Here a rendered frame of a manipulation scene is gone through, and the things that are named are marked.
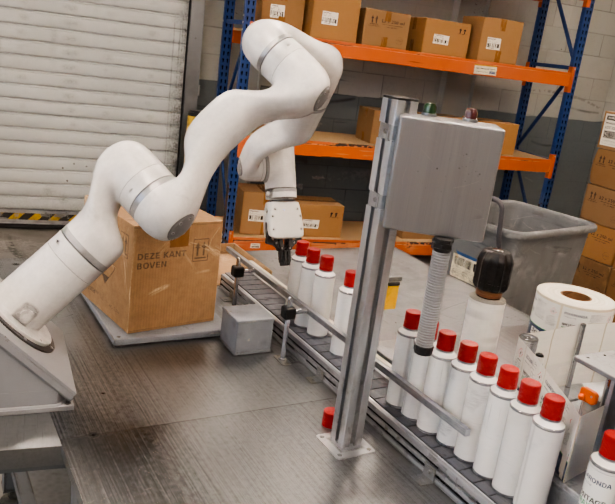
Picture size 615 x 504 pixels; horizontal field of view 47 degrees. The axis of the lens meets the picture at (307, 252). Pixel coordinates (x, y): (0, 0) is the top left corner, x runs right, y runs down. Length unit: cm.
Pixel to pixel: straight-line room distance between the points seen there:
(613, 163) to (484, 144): 405
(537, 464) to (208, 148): 84
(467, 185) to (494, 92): 563
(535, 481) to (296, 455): 43
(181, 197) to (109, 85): 410
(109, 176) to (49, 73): 402
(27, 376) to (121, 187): 40
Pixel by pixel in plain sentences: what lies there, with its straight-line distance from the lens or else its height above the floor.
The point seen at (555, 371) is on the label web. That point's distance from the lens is 165.
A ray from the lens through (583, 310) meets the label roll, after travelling 191.
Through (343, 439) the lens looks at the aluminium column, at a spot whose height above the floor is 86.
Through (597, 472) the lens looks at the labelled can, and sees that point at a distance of 116.
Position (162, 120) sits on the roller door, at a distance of 558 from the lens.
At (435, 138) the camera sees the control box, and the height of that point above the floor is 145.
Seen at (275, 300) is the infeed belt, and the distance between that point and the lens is 198.
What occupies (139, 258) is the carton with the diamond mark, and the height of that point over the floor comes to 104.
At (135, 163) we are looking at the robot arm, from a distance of 148.
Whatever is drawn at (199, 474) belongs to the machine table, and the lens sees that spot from 131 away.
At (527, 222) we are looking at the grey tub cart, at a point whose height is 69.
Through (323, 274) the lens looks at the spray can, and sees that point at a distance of 171.
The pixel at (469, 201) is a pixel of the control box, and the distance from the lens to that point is 121.
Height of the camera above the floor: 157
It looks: 16 degrees down
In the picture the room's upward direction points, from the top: 8 degrees clockwise
